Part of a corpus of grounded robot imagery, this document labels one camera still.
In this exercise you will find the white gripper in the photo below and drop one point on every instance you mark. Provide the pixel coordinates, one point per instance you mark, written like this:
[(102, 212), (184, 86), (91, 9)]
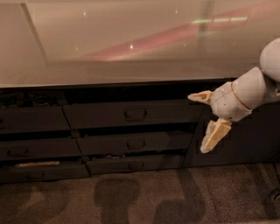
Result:
[(227, 102)]

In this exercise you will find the dark grey drawer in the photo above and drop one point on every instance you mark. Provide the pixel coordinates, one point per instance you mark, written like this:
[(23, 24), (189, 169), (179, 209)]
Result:
[(43, 173), (134, 164), (126, 143), (39, 148), (32, 119), (130, 113)]

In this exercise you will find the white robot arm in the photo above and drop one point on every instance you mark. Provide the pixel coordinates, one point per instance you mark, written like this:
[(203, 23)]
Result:
[(261, 84)]

